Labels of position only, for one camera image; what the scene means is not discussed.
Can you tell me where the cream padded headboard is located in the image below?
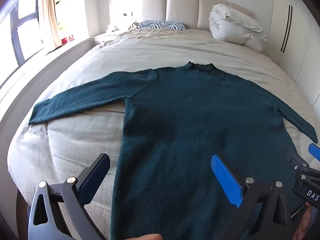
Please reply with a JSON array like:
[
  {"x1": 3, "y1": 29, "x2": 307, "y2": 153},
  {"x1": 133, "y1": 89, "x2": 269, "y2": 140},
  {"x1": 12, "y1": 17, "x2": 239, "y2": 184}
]
[{"x1": 110, "y1": 0, "x2": 255, "y2": 30}]

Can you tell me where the small red box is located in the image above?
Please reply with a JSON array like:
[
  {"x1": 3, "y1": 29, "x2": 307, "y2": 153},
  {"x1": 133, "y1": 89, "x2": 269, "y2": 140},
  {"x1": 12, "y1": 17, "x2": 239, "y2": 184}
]
[{"x1": 61, "y1": 34, "x2": 75, "y2": 45}]

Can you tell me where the dark framed window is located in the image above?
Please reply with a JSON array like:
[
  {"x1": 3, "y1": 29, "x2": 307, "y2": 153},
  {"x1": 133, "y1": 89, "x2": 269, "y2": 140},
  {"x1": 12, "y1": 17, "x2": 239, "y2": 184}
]
[{"x1": 0, "y1": 0, "x2": 42, "y2": 87}]

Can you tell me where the person's right hand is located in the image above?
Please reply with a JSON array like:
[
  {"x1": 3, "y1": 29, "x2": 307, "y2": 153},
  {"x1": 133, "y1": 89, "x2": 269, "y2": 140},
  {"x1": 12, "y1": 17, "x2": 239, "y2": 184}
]
[{"x1": 292, "y1": 203, "x2": 316, "y2": 240}]

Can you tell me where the long wardrobe handle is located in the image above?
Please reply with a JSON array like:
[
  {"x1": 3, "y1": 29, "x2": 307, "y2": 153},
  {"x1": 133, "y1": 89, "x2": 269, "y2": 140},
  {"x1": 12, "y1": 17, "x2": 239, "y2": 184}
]
[
  {"x1": 283, "y1": 6, "x2": 293, "y2": 53},
  {"x1": 280, "y1": 5, "x2": 291, "y2": 50}
]

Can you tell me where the dark green knit sweater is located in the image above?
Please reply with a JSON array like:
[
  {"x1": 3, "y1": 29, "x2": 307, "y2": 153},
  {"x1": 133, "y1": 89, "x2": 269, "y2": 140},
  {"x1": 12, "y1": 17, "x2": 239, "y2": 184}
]
[{"x1": 29, "y1": 62, "x2": 318, "y2": 240}]

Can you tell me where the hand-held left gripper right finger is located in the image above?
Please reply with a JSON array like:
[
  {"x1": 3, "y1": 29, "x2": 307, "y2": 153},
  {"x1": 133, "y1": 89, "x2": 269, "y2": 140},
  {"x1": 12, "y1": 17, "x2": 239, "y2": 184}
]
[{"x1": 211, "y1": 154, "x2": 293, "y2": 240}]

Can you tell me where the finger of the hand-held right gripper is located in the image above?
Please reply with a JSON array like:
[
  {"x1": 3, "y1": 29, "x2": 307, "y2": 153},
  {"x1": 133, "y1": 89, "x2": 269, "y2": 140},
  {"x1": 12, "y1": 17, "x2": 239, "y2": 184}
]
[
  {"x1": 308, "y1": 143, "x2": 320, "y2": 161},
  {"x1": 285, "y1": 147, "x2": 311, "y2": 178}
]

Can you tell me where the white wardrobe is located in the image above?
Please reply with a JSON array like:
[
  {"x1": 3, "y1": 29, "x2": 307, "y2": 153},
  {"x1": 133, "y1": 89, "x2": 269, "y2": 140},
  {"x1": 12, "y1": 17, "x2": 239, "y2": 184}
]
[{"x1": 272, "y1": 0, "x2": 320, "y2": 108}]

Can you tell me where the white nightstand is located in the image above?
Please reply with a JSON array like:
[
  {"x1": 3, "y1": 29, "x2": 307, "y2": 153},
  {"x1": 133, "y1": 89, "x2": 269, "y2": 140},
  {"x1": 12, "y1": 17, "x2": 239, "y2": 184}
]
[{"x1": 92, "y1": 31, "x2": 118, "y2": 47}]

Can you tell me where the person's left hand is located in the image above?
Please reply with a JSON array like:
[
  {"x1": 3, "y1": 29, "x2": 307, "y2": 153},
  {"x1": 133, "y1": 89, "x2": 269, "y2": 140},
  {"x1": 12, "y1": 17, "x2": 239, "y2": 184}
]
[{"x1": 125, "y1": 233, "x2": 163, "y2": 240}]

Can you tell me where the zebra print pillow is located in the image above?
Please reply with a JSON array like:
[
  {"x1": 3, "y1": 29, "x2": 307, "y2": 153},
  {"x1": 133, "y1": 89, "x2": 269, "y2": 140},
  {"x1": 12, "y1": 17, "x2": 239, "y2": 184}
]
[{"x1": 136, "y1": 20, "x2": 187, "y2": 31}]

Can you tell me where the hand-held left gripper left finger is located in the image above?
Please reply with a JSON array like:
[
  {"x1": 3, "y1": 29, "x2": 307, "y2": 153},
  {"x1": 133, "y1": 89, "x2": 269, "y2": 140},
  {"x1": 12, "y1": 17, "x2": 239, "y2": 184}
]
[{"x1": 27, "y1": 153, "x2": 111, "y2": 240}]

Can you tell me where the beige curtain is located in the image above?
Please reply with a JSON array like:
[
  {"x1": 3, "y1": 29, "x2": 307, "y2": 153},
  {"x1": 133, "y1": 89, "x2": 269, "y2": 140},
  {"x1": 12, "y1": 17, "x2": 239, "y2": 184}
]
[{"x1": 39, "y1": 0, "x2": 63, "y2": 53}]

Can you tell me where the bed with beige cover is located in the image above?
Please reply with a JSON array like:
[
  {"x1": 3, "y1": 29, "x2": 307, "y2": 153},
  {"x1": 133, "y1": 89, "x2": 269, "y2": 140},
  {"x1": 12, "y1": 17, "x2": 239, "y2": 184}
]
[{"x1": 6, "y1": 27, "x2": 320, "y2": 240}]

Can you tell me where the white crumpled duvet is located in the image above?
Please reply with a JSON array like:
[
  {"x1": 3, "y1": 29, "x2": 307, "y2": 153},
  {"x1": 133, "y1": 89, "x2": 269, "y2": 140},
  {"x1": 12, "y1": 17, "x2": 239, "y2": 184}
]
[{"x1": 208, "y1": 4, "x2": 268, "y2": 52}]

